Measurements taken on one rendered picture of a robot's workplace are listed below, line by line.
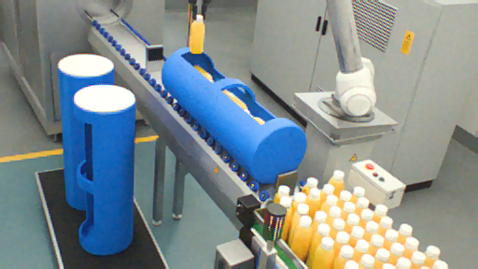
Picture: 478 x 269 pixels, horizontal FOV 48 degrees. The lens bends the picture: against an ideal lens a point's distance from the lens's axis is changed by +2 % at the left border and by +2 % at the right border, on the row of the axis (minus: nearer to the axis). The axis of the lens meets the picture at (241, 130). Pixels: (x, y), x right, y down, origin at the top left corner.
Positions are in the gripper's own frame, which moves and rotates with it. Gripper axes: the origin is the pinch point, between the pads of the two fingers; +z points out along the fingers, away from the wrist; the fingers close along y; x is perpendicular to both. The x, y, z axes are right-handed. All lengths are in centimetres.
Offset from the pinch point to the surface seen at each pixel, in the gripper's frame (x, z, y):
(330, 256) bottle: 127, 41, 14
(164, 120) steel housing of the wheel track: -5, 59, 13
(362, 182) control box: 101, 39, -24
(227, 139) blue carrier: 58, 36, 14
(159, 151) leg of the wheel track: -20, 89, 9
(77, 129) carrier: -34, 73, 50
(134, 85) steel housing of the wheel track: -47, 58, 13
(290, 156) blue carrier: 77, 38, -6
